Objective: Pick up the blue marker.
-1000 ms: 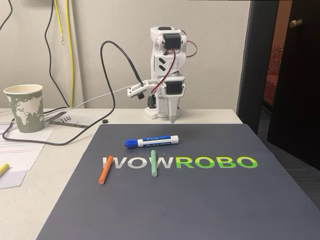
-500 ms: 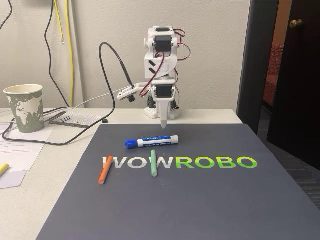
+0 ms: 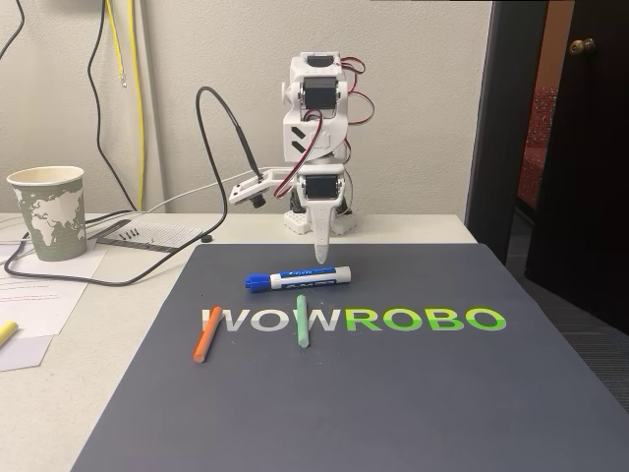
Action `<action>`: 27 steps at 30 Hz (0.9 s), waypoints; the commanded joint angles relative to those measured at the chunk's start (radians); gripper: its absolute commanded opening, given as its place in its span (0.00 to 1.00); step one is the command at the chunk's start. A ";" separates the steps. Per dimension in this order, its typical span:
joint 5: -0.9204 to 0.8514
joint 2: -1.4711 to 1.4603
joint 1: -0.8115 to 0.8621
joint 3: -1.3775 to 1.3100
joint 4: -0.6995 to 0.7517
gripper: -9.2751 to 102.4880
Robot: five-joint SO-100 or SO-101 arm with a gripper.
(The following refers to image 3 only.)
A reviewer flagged blue dry erase marker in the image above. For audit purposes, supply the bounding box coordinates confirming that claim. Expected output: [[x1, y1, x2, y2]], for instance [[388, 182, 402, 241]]
[[244, 265, 353, 295]]

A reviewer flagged green chalk stick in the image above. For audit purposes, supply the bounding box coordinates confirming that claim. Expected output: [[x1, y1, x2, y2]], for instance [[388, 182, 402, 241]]
[[295, 294, 312, 348]]

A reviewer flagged orange chalk stick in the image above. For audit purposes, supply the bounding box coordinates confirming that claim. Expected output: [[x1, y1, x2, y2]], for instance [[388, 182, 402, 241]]
[[192, 305, 223, 365]]

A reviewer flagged grey ruled screw pad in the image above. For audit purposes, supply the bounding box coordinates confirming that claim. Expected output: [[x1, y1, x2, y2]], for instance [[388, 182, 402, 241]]
[[92, 219, 204, 255]]

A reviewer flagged grey WOWROBO mat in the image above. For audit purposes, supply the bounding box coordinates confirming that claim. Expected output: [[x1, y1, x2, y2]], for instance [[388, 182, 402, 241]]
[[71, 242, 629, 472]]

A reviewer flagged red upholstered seat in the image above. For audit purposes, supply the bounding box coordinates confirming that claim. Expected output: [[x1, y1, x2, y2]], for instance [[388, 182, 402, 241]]
[[518, 86, 560, 207]]

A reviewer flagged dark wooden door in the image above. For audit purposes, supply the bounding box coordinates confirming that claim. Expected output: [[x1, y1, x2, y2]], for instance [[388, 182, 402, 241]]
[[524, 0, 629, 336]]

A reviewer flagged paper cup world map print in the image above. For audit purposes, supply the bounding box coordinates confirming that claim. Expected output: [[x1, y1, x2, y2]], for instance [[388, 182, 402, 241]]
[[6, 165, 88, 263]]

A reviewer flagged white printed paper sheet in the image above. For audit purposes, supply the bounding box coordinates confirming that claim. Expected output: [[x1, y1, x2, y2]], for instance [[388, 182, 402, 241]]
[[0, 243, 109, 340]]

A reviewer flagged small white card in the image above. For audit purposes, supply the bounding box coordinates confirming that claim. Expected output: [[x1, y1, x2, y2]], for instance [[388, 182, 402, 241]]
[[0, 335, 54, 373]]

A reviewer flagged white camera box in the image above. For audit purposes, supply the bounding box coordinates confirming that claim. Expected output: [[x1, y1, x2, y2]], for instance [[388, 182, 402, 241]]
[[227, 168, 284, 208]]

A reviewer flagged white cable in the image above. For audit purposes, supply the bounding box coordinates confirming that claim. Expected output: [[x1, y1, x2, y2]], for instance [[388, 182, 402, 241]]
[[83, 169, 261, 228]]

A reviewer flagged black camera cable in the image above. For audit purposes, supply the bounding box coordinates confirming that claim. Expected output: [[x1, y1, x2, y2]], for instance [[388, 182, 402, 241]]
[[3, 86, 269, 287]]

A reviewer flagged dark door frame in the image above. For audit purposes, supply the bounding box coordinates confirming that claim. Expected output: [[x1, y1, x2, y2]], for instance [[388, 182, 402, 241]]
[[464, 0, 549, 266]]

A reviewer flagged long yellow cable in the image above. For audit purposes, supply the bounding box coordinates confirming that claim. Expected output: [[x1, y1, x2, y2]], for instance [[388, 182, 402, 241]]
[[128, 0, 146, 210]]

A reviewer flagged black wall cable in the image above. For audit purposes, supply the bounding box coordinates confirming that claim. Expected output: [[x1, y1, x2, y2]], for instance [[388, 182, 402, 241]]
[[87, 0, 140, 212]]

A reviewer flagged yellow cable with bare tip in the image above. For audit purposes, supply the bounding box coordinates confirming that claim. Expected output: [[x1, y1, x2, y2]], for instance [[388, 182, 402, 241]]
[[105, 0, 128, 89]]

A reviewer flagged thin black cable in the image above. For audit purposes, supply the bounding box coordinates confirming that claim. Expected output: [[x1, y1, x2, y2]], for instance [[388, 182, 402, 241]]
[[0, 0, 26, 61]]

